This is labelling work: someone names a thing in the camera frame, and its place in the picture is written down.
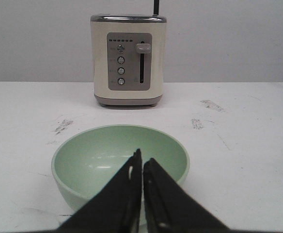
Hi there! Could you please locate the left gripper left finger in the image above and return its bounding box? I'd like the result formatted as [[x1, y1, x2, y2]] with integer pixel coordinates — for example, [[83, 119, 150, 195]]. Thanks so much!
[[55, 149, 142, 233]]

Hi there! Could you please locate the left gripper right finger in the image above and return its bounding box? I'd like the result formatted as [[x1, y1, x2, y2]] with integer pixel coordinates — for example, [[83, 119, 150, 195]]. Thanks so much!
[[143, 158, 230, 233]]

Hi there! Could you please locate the green bowl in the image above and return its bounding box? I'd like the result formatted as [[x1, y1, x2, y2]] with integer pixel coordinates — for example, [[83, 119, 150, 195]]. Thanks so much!
[[51, 125, 190, 211]]

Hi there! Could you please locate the cream and chrome toaster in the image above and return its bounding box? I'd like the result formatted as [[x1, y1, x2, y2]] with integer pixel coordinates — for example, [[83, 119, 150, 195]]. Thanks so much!
[[90, 14, 167, 106]]

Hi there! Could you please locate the black tripod pole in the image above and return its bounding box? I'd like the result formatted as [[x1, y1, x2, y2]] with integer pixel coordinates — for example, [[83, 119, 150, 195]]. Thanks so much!
[[153, 0, 160, 15]]

